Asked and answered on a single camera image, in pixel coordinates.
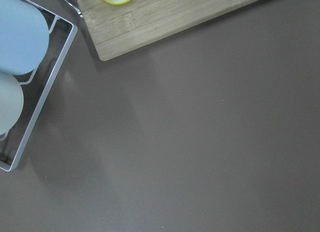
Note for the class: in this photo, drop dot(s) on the wooden cutting board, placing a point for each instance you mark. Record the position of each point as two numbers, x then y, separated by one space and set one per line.
116 30

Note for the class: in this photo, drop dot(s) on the green cup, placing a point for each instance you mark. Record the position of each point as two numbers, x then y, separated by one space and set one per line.
11 102

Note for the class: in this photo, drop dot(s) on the light blue cup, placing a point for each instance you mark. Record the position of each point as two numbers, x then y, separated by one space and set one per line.
24 37

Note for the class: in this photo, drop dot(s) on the white wire cup rack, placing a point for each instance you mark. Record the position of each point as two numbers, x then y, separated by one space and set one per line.
36 86

